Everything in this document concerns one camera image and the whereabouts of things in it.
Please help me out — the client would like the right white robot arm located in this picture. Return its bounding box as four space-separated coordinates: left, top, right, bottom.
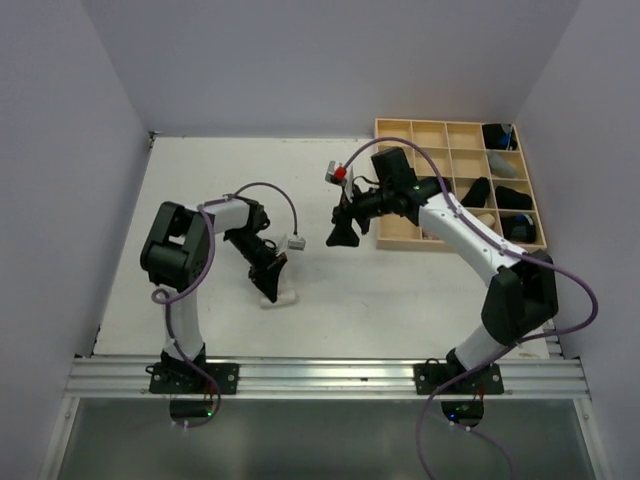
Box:
325 147 558 393

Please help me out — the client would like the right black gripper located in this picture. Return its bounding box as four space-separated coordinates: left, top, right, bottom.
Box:
326 181 393 246

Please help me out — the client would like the black blue rolled underwear bottom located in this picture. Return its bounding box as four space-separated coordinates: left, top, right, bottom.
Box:
500 213 538 244

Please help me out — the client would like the black blue rolled underwear top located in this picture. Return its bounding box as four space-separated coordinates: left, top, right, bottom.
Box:
481 123 518 151

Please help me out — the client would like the white pink-trimmed underwear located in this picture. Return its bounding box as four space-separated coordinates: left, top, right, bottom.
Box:
260 287 299 310

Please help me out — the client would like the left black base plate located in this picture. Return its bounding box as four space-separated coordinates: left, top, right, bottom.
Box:
145 363 240 395

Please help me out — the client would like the pink rolled underwear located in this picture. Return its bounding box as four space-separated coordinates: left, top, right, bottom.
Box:
421 229 440 241

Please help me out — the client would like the black blue rolled underwear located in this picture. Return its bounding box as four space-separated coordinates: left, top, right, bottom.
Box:
481 123 518 151
500 213 538 244

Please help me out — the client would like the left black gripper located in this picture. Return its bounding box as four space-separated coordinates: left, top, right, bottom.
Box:
225 227 287 301

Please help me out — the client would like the beige rolled underwear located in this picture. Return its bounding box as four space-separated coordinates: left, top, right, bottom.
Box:
477 213 496 230

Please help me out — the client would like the black rolled underwear right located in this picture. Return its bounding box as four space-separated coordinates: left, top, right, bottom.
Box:
495 186 533 210

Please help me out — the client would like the aluminium mounting rail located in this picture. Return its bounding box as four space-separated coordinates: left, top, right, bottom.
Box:
63 356 590 400

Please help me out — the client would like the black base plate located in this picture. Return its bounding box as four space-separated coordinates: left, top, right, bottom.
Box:
145 363 240 395
413 359 505 396

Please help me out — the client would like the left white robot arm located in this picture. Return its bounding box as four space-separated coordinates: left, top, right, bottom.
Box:
140 197 287 393

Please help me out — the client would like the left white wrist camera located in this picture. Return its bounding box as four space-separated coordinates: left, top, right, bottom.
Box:
286 235 306 251

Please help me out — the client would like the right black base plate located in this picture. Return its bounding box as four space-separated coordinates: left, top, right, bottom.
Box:
413 359 505 396

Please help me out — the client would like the grey rolled underwear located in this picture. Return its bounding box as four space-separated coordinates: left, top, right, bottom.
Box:
487 151 518 179

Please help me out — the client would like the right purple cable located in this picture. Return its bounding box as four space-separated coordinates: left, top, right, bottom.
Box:
342 137 600 480

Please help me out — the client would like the wooden compartment organizer box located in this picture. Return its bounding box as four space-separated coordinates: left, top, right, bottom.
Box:
374 118 546 251

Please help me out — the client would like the black rolled underwear middle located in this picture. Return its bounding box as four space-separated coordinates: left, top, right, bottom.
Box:
461 177 490 208

